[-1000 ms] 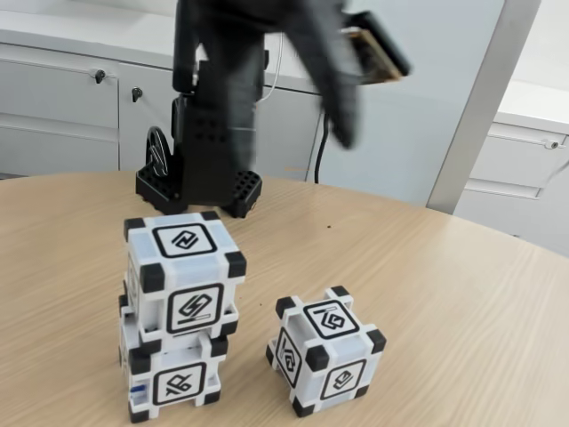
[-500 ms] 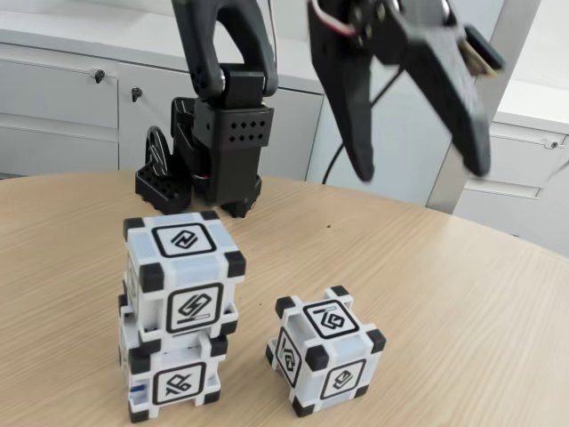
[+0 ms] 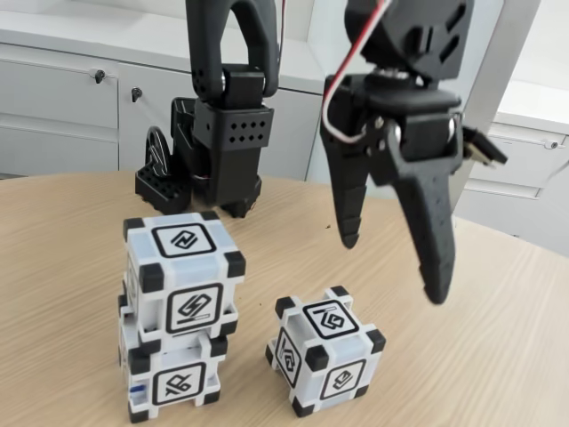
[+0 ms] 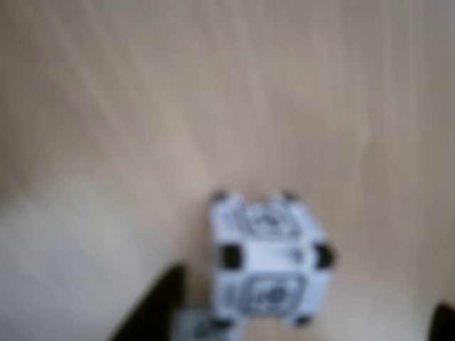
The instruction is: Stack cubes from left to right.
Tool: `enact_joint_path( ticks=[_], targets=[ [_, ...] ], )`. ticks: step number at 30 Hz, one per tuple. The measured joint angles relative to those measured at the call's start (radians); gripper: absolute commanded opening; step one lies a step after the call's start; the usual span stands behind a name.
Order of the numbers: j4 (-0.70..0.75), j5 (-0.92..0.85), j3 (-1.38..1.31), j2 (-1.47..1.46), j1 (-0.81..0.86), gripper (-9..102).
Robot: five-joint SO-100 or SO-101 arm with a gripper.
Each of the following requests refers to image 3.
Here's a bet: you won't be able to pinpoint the white cube with lamp glyph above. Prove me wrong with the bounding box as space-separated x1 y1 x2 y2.
265 286 387 420

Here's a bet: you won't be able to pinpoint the white cube with lightning glyph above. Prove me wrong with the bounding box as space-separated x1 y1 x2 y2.
122 211 247 352

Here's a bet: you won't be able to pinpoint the white cabinet with drawers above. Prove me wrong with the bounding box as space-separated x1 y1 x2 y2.
453 79 569 259

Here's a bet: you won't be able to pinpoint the white cube with crossed glyph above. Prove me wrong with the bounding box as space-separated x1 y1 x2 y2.
116 293 228 423

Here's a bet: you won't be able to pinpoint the white low cabinet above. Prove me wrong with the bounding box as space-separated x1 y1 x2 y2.
0 8 328 183

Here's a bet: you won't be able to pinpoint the grey metal post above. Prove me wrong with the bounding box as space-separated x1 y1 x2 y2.
425 0 544 219

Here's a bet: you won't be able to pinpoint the camera module on black mount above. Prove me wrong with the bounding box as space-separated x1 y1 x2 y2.
461 126 509 169

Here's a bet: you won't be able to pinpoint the red white servo cable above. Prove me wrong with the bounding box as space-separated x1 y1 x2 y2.
320 0 395 144

